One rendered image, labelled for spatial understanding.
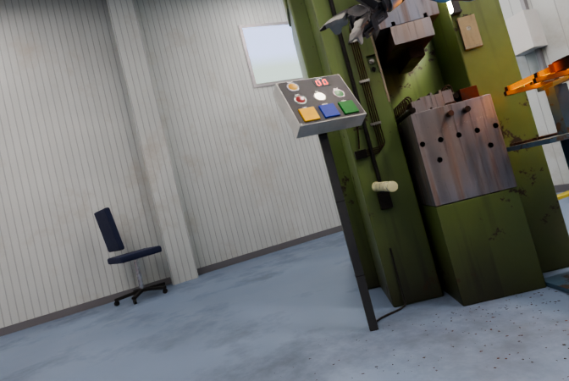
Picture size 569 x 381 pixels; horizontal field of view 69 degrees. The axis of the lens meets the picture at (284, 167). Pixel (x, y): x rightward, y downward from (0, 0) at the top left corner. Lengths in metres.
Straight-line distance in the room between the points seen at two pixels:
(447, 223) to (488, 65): 0.86
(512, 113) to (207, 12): 4.60
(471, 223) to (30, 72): 4.97
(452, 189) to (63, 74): 4.69
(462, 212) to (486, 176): 0.20
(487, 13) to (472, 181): 0.91
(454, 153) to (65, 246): 4.35
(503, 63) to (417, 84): 0.49
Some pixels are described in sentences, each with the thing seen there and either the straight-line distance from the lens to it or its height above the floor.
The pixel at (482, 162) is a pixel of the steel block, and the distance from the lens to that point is 2.11.
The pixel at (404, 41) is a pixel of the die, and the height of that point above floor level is 1.28.
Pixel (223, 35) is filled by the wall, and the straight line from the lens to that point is 6.04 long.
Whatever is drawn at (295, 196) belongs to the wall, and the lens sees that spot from 5.73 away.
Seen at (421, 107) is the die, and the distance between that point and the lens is 2.12.
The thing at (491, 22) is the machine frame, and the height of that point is 1.29.
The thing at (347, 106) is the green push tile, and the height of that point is 1.01.
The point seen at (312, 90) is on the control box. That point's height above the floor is 1.13.
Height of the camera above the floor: 0.70
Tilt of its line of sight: 4 degrees up
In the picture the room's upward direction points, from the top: 14 degrees counter-clockwise
